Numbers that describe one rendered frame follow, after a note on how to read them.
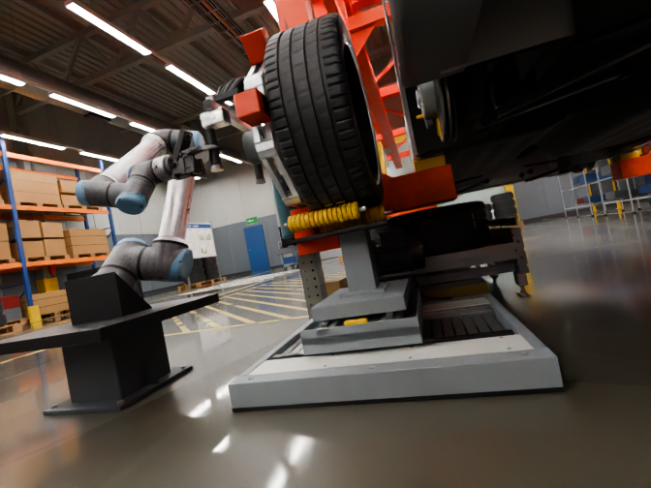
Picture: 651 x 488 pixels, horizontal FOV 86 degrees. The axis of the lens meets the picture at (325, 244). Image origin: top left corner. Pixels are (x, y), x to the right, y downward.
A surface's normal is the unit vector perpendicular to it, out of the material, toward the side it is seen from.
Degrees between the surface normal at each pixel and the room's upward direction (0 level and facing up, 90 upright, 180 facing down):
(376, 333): 90
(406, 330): 90
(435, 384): 90
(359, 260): 90
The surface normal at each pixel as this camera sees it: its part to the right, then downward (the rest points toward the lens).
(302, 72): -0.29, -0.11
